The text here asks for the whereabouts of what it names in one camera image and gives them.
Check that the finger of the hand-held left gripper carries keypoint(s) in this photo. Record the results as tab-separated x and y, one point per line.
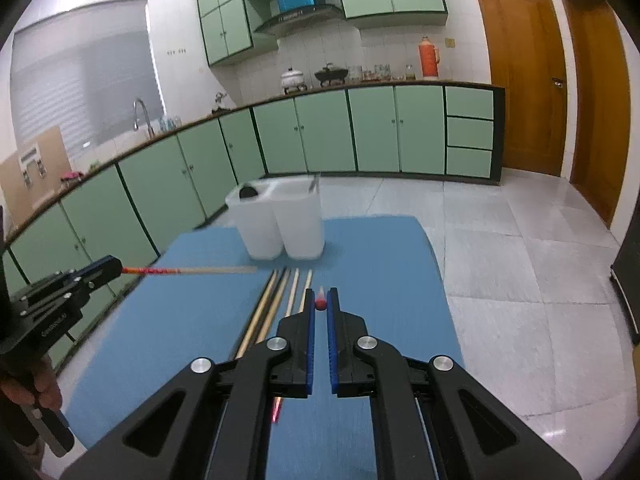
75	292
97	265

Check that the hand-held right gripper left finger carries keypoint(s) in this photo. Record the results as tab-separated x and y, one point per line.
309	350

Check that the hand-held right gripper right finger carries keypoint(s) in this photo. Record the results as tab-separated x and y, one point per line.
333	350

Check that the brown wooden chopstick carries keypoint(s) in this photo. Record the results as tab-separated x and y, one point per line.
257	310
273	308

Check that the white two-compartment utensil holder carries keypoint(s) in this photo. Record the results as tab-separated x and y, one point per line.
295	225

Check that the person's left hand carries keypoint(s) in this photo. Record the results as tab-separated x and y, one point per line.
45	385

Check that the blue table mat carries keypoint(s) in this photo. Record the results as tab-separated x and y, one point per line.
380	270

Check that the pink cloth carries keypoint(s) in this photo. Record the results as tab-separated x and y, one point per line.
71	176

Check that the cardboard board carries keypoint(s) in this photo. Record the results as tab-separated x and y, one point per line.
52	147

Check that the metal kitchen faucet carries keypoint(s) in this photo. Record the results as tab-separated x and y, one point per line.
148	122

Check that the clear plastic container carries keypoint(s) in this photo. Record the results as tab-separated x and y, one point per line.
170	123

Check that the black spoon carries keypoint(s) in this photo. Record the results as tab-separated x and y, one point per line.
247	191

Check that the grey window blind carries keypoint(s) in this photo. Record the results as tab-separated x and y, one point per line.
80	75

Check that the metal kettle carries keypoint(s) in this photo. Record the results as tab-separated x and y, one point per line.
220	103

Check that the green base kitchen cabinets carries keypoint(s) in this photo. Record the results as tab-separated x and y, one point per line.
375	130

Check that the white cooking pot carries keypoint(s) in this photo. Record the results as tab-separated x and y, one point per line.
293	80

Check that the black wok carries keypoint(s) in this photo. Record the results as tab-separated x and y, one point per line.
331	76

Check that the glass jar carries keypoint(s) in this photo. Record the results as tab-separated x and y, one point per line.
410	73
383	72
355	74

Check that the dark furniture piece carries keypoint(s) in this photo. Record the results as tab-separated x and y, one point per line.
629	285

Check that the orange thermos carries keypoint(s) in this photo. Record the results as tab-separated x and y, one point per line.
428	60

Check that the black range hood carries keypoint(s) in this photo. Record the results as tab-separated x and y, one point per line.
300	16

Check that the plain wooden door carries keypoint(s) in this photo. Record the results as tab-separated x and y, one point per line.
597	110

